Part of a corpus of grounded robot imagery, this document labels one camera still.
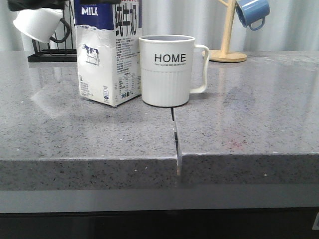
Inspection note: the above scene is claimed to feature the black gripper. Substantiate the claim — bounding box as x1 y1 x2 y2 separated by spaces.
7 0 65 11

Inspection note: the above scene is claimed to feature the blue white milk carton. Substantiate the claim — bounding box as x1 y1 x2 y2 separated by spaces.
74 0 142 107

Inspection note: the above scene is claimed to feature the white hanging mug left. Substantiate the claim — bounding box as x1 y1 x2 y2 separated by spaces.
13 8 71 43

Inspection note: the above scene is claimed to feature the white HOME mug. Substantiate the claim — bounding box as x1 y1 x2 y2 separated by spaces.
139 35 210 107

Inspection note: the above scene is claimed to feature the wooden mug tree stand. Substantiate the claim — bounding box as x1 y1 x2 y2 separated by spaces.
210 0 247 63

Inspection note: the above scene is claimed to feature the blue enamel mug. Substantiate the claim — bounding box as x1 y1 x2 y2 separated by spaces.
236 0 270 31

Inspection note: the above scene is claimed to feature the black wire mug rack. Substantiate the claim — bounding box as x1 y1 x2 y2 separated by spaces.
27 0 77 63

